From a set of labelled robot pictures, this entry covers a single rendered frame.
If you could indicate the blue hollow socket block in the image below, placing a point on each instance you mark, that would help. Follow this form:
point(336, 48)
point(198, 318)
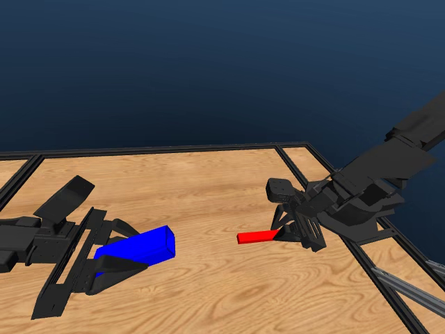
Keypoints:
point(146, 243)

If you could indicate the thin red peg bar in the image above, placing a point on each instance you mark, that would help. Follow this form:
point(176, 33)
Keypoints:
point(257, 236)

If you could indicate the grey aluminium strut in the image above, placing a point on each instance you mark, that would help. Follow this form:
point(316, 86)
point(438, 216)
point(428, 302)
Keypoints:
point(410, 289)

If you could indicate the black table frame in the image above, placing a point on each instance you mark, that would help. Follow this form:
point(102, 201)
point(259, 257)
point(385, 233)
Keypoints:
point(174, 150)

